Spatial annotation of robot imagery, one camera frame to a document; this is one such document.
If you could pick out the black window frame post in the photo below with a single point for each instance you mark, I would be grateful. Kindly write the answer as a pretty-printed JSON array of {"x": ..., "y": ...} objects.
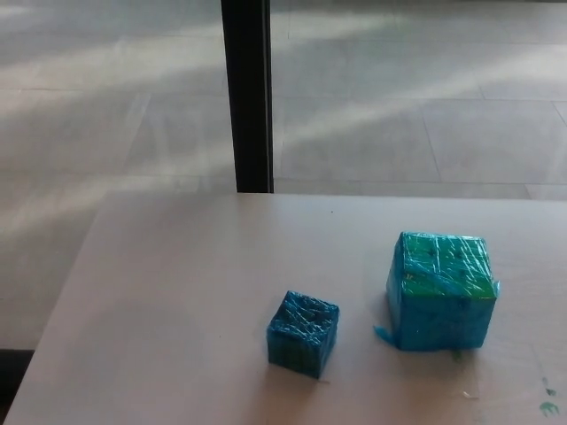
[{"x": 249, "y": 95}]

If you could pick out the small blue taped cube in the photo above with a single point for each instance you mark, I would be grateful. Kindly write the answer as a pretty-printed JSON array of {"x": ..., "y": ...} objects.
[{"x": 303, "y": 334}]

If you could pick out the big blue taped cube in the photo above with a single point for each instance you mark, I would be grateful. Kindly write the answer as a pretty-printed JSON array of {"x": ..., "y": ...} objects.
[{"x": 438, "y": 296}]

